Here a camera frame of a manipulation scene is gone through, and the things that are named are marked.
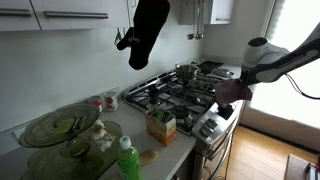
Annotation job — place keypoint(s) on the garlic bulb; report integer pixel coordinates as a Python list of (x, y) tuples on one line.
[(99, 131)]

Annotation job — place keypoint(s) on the hanging metal ladles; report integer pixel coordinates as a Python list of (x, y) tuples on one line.
[(197, 20)]

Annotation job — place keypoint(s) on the right red and white can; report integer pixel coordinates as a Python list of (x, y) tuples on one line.
[(111, 101)]

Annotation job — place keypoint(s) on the wooden brush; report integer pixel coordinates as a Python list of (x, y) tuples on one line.
[(148, 157)]

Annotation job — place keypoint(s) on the pink checkered towel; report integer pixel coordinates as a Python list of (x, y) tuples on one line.
[(232, 90)]

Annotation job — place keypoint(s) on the white upper cabinets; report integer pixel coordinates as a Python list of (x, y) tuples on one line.
[(23, 15)]

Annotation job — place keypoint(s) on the middle stove knob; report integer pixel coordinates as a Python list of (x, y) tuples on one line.
[(211, 123)]

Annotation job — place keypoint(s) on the green plastic bottle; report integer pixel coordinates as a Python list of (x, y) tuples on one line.
[(128, 160)]

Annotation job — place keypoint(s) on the small steel pot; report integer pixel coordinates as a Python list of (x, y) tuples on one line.
[(186, 72)]

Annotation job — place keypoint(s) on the stove knob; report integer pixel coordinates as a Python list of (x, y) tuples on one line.
[(205, 131), (225, 112), (211, 123)]

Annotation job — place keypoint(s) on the stainless steel gas stove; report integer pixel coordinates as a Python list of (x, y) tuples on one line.
[(192, 103)]

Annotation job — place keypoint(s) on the black tray on counter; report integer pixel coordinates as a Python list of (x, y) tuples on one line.
[(208, 66)]

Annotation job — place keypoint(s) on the black oven mitt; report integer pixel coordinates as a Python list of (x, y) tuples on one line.
[(149, 18)]

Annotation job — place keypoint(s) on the lower stove knob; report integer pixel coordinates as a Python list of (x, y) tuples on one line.
[(205, 131)]

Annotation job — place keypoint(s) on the wooden platform with aluminium frame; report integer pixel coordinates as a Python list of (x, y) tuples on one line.
[(300, 169)]

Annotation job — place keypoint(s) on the round metal lid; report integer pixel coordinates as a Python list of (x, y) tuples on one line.
[(223, 72)]

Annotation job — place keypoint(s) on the upper stove knob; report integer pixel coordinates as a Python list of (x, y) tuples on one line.
[(225, 112)]

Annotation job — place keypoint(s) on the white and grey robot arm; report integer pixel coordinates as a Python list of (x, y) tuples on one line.
[(266, 62)]

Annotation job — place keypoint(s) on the green glass tiered stand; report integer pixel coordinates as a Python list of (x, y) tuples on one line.
[(64, 149)]

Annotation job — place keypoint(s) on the orange and green carton box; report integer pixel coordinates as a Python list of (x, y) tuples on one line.
[(161, 125)]

